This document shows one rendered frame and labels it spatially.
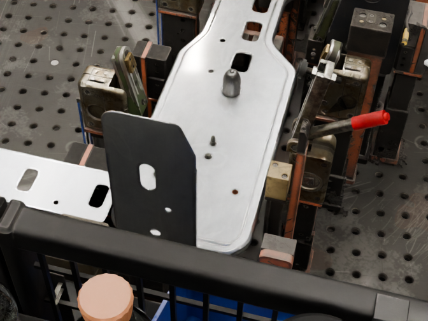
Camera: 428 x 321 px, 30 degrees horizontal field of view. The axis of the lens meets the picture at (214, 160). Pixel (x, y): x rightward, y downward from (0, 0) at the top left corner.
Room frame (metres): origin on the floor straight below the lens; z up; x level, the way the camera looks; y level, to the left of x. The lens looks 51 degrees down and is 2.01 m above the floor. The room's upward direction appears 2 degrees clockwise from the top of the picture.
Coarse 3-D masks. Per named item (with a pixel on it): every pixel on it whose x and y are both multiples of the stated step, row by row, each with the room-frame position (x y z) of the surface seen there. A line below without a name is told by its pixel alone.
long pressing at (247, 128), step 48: (240, 0) 1.23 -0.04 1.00; (288, 0) 1.24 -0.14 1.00; (192, 48) 1.09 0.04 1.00; (240, 48) 1.10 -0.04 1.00; (192, 96) 0.97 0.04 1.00; (240, 96) 0.97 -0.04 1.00; (288, 96) 0.97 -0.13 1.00; (192, 144) 0.86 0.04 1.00; (240, 144) 0.86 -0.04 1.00; (240, 192) 0.76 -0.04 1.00; (240, 240) 0.67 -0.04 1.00
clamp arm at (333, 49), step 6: (330, 42) 1.02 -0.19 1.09; (336, 42) 1.00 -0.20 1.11; (324, 48) 1.01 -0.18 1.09; (330, 48) 0.99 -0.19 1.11; (336, 48) 0.99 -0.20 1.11; (324, 54) 0.99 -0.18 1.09; (330, 54) 0.98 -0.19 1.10; (336, 54) 0.98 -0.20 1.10; (330, 60) 0.98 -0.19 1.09; (336, 60) 0.98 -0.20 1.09
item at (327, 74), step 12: (324, 60) 0.84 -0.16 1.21; (300, 72) 0.82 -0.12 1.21; (312, 72) 0.82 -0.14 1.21; (324, 72) 0.82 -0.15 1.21; (312, 84) 0.82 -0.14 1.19; (324, 84) 0.81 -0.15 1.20; (312, 96) 0.81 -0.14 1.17; (312, 108) 0.81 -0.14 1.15; (300, 120) 0.81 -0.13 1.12; (312, 120) 0.81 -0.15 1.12
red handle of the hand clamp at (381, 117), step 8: (376, 112) 0.81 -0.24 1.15; (384, 112) 0.81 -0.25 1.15; (344, 120) 0.82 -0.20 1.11; (352, 120) 0.81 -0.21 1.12; (360, 120) 0.81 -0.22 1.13; (368, 120) 0.80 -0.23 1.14; (376, 120) 0.80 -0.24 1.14; (384, 120) 0.80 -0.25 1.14; (312, 128) 0.83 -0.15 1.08; (320, 128) 0.82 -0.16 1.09; (328, 128) 0.82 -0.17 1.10; (336, 128) 0.81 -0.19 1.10; (344, 128) 0.81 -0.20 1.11; (352, 128) 0.81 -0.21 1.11; (360, 128) 0.80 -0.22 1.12; (312, 136) 0.82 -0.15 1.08; (320, 136) 0.82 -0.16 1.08
